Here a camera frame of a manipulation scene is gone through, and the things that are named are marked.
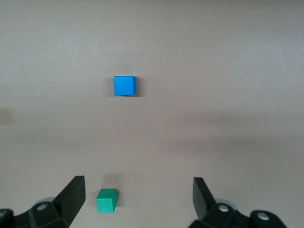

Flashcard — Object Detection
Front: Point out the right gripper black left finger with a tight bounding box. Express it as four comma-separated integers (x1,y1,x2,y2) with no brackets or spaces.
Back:
14,175,86,228

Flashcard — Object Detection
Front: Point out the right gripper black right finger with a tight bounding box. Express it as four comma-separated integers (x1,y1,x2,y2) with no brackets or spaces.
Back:
189,177,252,228

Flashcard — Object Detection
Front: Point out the blue wooden cube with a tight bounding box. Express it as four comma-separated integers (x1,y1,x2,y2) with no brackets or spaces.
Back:
113,75,137,97

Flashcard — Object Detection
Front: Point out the green wooden cube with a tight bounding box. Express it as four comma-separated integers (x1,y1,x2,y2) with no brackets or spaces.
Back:
95,188,118,214

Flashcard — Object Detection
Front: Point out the brown table cover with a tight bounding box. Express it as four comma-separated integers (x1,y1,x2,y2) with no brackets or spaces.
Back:
0,0,304,228

